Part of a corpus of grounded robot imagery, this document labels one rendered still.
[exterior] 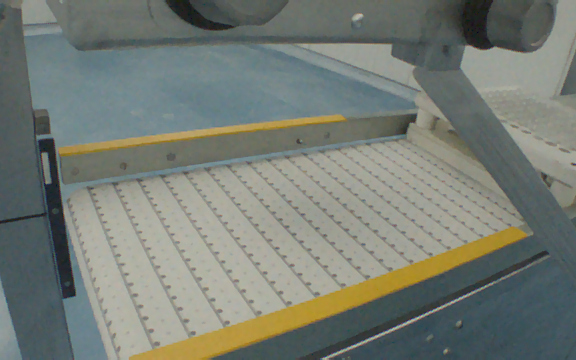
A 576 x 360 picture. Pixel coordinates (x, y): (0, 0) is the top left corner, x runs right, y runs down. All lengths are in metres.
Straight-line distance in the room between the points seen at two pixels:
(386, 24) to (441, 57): 0.09
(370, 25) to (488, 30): 0.05
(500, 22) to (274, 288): 0.25
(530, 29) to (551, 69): 3.40
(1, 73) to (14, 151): 0.08
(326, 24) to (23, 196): 0.40
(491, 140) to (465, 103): 0.03
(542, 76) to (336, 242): 3.26
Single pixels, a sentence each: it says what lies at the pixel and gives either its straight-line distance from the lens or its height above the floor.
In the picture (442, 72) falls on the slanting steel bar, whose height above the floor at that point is 1.08.
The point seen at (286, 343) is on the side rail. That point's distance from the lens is 0.30.
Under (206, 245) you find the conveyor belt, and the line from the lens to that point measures 0.41.
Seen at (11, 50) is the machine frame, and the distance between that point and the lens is 0.46.
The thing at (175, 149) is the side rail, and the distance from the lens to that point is 0.50.
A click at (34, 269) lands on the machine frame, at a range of 0.56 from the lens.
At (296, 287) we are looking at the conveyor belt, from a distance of 0.37.
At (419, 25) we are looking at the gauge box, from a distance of 0.19.
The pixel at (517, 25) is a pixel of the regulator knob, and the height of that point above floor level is 1.13.
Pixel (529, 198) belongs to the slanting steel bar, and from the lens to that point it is 0.33.
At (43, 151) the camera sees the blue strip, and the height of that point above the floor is 0.94.
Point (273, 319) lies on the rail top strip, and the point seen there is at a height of 0.94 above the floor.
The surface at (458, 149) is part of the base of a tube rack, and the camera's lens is 0.63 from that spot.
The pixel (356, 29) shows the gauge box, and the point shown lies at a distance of 0.17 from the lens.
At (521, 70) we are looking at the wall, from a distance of 3.67.
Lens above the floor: 1.14
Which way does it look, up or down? 28 degrees down
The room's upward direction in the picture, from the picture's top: 8 degrees clockwise
